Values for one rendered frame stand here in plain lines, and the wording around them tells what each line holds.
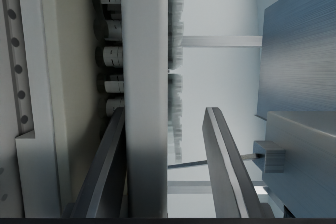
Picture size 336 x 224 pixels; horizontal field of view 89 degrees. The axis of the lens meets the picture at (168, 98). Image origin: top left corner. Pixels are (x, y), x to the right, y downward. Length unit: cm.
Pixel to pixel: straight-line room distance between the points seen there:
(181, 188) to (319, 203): 112
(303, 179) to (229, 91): 344
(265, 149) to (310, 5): 41
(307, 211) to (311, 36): 40
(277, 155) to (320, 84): 29
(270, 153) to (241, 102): 348
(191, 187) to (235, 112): 255
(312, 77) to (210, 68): 317
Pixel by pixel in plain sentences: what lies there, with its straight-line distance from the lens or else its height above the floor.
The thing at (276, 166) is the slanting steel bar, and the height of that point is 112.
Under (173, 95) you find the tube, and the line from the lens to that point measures 15.
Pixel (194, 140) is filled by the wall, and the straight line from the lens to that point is 347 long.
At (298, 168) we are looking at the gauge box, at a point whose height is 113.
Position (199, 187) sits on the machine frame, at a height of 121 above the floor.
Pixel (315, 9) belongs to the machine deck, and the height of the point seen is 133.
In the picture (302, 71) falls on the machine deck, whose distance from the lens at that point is 55.
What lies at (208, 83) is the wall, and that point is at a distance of 356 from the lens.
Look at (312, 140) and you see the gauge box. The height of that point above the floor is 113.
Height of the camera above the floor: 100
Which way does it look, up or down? level
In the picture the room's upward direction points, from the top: 90 degrees clockwise
